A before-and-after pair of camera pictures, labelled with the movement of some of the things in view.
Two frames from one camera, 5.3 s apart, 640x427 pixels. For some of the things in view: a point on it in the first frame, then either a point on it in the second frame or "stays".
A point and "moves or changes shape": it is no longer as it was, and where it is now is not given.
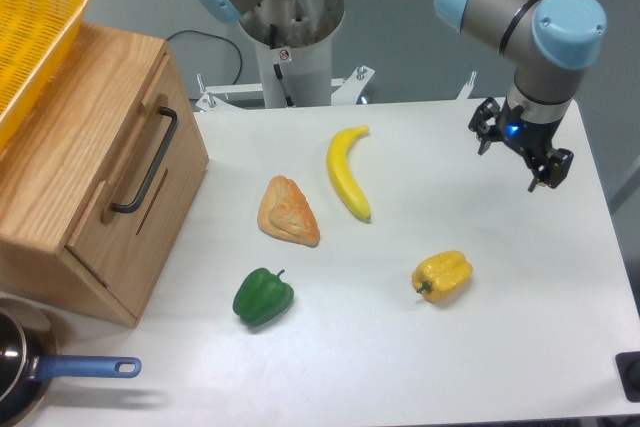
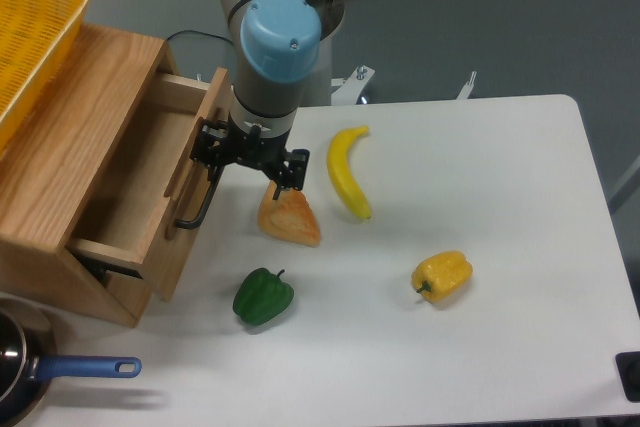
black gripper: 526,138 -> 265,153
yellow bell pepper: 439,277 stays
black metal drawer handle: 128,206 -> 214,175
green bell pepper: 262,297 stays
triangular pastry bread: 285,213 stays
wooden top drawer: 131,223 moves or changes shape
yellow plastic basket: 40,19 stays
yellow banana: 337,155 stays
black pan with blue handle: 29,357 stays
